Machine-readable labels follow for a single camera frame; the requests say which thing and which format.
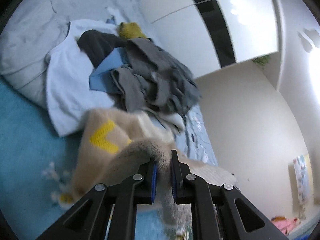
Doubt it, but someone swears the beige fuzzy cartoon sweater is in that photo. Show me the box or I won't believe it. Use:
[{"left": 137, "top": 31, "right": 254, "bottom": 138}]
[{"left": 58, "top": 107, "right": 238, "bottom": 227}]

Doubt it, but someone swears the yellow green garment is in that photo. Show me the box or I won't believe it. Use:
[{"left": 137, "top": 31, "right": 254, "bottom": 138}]
[{"left": 118, "top": 22, "right": 148, "bottom": 40}]

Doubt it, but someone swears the light blue floral quilt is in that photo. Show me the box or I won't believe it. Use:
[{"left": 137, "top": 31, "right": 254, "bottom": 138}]
[{"left": 0, "top": 0, "right": 218, "bottom": 167}]

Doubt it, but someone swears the dark grey clothes pile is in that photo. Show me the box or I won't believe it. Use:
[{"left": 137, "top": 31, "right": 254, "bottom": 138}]
[{"left": 77, "top": 30, "right": 201, "bottom": 115}]

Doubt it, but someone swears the wall poster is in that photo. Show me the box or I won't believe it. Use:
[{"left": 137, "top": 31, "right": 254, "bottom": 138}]
[{"left": 293, "top": 154, "right": 310, "bottom": 205}]

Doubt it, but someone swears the pink cloth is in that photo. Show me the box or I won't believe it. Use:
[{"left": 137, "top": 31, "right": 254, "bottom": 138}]
[{"left": 271, "top": 216, "right": 300, "bottom": 236}]

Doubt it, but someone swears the teal floral bed blanket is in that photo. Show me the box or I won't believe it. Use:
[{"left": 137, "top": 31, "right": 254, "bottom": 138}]
[{"left": 0, "top": 77, "right": 196, "bottom": 240}]

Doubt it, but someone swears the light blue shirt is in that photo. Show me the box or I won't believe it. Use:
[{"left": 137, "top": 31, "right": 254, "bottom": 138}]
[{"left": 46, "top": 20, "right": 116, "bottom": 137}]

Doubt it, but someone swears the blue folded garment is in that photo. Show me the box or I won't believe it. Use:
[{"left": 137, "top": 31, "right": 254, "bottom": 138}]
[{"left": 89, "top": 48, "right": 129, "bottom": 94}]

